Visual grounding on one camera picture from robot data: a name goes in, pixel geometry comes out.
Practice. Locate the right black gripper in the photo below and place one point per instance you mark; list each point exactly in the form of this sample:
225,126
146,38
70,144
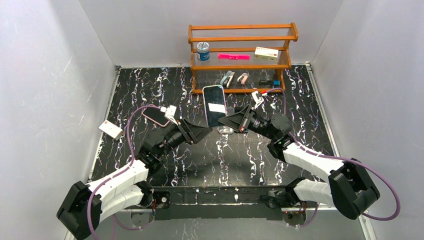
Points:
247,117

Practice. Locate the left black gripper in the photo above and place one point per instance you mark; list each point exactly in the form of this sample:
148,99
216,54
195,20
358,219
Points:
188,131

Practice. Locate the dark phone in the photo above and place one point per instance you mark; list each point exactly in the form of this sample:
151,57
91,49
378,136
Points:
244,131

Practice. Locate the clear phone case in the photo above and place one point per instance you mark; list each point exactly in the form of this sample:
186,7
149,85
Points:
225,130

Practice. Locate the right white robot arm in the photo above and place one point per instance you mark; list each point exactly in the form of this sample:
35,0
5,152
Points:
343,184

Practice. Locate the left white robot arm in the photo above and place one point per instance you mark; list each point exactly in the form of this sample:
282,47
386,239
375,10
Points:
88,204

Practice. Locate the blue grey stapler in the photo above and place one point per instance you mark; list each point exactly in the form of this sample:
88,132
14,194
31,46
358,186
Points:
227,79

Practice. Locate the pink white stapler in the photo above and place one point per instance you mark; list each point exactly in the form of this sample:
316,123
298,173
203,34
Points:
242,78

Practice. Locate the black blue small device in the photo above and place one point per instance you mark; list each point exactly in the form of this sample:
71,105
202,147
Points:
270,82

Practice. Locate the orange wooden shelf rack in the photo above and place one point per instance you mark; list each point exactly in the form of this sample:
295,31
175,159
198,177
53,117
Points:
241,48

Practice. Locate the pink plastic ruler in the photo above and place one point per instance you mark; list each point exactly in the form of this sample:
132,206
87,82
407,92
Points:
228,56

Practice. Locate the white cardboard box on shelf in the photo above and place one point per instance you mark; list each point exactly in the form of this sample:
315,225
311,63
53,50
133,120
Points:
268,54

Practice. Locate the blue white round jar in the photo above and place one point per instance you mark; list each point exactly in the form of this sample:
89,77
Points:
203,51

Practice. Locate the white box with red label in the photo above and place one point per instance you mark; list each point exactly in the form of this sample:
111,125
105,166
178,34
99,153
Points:
111,130

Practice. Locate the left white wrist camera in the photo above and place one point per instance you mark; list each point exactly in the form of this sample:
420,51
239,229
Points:
169,113

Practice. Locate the left black motor mount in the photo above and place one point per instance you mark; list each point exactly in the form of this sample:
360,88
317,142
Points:
161,199

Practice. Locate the black motor mount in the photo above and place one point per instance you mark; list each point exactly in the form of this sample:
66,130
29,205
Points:
281,199
161,199

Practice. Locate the right black motor mount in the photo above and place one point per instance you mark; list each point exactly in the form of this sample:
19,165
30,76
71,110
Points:
281,199

